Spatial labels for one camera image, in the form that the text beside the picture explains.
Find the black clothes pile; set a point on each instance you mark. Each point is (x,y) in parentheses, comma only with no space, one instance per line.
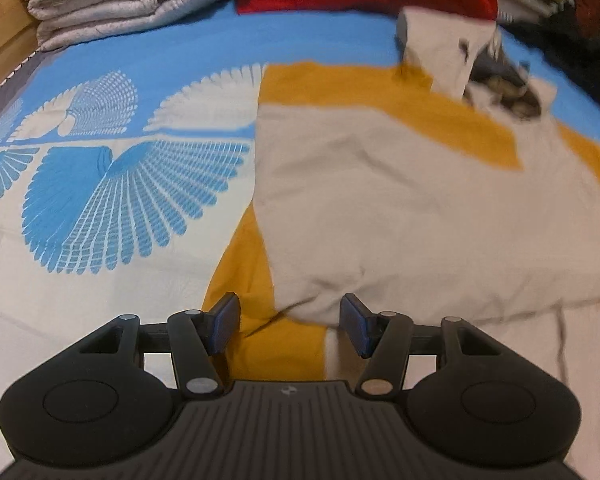
(558,38)

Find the beige and mustard garment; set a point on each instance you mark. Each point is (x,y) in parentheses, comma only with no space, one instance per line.
(368,182)

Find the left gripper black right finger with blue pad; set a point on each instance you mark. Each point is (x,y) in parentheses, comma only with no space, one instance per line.
(385,340)

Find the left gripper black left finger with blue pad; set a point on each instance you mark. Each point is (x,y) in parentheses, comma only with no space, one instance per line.
(191,338)

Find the blue white patterned bedsheet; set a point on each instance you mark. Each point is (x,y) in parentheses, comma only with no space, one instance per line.
(126,165)

